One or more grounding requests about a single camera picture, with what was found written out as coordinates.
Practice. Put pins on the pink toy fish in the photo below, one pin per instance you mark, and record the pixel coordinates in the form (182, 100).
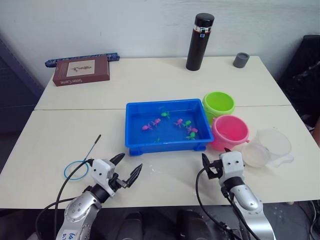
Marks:
(147, 127)
(193, 130)
(156, 121)
(178, 122)

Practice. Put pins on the blue plastic tub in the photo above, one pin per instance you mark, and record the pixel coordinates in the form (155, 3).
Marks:
(140, 140)

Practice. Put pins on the green plastic bucket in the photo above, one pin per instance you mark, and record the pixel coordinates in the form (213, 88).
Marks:
(220, 100)

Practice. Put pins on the green toy fish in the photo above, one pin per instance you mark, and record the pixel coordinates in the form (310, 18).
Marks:
(191, 135)
(187, 123)
(165, 114)

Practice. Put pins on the black thermos bottle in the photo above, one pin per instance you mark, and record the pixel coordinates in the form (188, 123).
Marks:
(197, 45)

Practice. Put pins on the dark rounded shape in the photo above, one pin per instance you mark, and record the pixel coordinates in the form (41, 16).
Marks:
(193, 225)
(131, 226)

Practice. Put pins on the small grey cylinder cup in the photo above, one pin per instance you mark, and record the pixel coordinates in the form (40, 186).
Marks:
(241, 60)

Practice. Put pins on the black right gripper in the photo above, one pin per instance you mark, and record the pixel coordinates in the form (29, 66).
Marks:
(215, 170)

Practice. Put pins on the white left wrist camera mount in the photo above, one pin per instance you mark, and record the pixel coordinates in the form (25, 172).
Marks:
(101, 170)

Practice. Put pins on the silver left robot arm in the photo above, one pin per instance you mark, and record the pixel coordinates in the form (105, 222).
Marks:
(80, 210)

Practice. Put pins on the brown book box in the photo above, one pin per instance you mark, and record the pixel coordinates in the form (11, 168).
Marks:
(82, 71)

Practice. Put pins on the blue patterned strip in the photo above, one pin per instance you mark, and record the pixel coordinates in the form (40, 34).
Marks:
(57, 61)

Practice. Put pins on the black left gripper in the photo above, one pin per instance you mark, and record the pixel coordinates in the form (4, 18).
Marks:
(117, 182)

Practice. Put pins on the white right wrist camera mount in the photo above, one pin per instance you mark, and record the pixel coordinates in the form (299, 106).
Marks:
(231, 163)

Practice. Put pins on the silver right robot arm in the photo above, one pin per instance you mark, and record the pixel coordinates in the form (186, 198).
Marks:
(250, 202)

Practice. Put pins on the pink plastic bucket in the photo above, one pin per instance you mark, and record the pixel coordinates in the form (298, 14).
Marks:
(231, 128)

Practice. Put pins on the black chair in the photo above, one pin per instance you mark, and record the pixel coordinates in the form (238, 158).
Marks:
(302, 82)

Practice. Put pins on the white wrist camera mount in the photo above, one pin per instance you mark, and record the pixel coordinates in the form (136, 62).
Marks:
(231, 163)
(101, 170)

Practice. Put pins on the clear plastic measuring cup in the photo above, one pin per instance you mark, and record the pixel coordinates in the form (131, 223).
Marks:
(271, 145)

